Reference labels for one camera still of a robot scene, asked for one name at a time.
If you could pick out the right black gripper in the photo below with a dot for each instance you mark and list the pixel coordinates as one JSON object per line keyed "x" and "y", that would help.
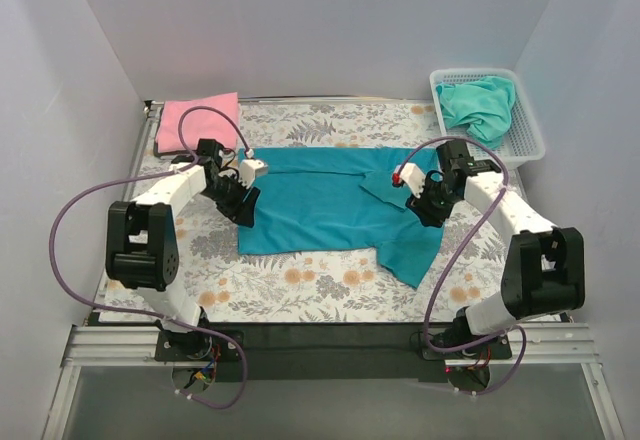
{"x": 425, "y": 205}

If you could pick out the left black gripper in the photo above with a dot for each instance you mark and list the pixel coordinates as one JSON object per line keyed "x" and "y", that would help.
{"x": 238, "y": 199}

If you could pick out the teal blue t shirt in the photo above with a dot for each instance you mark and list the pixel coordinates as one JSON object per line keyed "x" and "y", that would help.
{"x": 338, "y": 199}

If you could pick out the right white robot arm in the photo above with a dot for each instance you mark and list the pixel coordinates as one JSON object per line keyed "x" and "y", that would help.
{"x": 544, "y": 270}

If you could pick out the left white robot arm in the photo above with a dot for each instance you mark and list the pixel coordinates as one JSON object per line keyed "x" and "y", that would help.
{"x": 141, "y": 246}

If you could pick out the pink folded t shirt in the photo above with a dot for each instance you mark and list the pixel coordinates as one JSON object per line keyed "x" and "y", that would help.
{"x": 198, "y": 125}

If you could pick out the floral table mat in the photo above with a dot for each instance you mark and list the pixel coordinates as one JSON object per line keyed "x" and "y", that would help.
{"x": 332, "y": 286}

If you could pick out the white plastic basket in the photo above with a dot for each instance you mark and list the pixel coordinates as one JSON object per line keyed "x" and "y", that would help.
{"x": 523, "y": 141}

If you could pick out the light green t shirt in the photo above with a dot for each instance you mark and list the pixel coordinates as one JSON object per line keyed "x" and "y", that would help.
{"x": 482, "y": 107}

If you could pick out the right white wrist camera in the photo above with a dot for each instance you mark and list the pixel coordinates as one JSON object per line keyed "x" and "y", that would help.
{"x": 409, "y": 175}

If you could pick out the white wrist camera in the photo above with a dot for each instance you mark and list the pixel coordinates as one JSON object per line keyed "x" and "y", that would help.
{"x": 251, "y": 169}
{"x": 409, "y": 175}

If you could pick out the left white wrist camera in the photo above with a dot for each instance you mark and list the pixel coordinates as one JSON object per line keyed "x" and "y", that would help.
{"x": 251, "y": 169}

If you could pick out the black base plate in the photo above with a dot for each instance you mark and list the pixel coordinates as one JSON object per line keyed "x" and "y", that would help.
{"x": 337, "y": 351}

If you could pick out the aluminium frame rail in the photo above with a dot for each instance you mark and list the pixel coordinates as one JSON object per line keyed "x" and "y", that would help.
{"x": 545, "y": 343}

